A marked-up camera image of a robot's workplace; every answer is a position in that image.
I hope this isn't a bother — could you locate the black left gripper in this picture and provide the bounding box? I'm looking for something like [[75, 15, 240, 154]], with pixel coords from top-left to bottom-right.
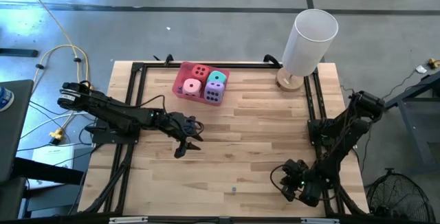
[[163, 111, 204, 159]]

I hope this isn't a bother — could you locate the pink translucent plastic bin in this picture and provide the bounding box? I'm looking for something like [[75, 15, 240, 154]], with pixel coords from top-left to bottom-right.
[[171, 61, 231, 107]]

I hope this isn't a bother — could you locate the large purple plush die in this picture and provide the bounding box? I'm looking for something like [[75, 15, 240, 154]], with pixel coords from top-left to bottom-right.
[[203, 80, 226, 104]]

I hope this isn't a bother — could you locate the large pink plush die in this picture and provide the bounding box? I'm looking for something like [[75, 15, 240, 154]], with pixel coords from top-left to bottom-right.
[[181, 78, 203, 98]]

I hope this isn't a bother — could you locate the large teal plush die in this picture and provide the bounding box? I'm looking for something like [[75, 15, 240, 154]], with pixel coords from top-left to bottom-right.
[[206, 70, 228, 85]]

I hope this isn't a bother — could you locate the large red plush die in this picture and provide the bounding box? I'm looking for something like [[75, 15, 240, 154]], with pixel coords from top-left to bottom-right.
[[190, 64, 211, 82]]

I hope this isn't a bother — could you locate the black floor fan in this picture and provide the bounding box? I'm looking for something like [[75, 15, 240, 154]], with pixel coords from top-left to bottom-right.
[[364, 168, 437, 224]]

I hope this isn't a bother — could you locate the dark metal side table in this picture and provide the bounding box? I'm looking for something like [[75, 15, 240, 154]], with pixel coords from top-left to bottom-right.
[[379, 71, 440, 177]]

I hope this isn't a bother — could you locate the white shade wooden lamp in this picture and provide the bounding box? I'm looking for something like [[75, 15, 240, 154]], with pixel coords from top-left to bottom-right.
[[275, 8, 340, 93]]

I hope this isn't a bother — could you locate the white box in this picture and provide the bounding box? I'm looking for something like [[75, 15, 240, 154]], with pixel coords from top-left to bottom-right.
[[32, 145, 75, 187]]

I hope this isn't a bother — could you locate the black desk crossbar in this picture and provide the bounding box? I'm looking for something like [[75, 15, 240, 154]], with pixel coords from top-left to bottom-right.
[[13, 157, 85, 186]]

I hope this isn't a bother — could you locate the black desk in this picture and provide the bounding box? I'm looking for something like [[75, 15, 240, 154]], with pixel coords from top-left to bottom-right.
[[0, 78, 34, 183]]

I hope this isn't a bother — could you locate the black floor bar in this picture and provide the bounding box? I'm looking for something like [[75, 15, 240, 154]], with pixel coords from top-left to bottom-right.
[[0, 47, 41, 58]]

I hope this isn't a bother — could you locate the white table bracket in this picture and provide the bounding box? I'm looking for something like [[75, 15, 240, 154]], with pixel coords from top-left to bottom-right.
[[109, 216, 149, 224], [300, 217, 340, 224]]

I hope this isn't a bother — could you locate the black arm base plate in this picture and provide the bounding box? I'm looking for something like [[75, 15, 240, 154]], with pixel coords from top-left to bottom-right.
[[307, 117, 358, 148], [91, 124, 140, 145]]

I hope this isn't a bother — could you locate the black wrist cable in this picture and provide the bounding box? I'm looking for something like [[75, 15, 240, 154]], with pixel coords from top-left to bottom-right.
[[137, 94, 206, 137]]

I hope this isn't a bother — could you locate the pale yellow cable loop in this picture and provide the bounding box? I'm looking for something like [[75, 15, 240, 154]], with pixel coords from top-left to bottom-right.
[[32, 43, 91, 91]]

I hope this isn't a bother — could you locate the yellow hanging cable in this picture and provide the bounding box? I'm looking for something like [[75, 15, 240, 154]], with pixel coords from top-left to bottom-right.
[[17, 0, 94, 93]]

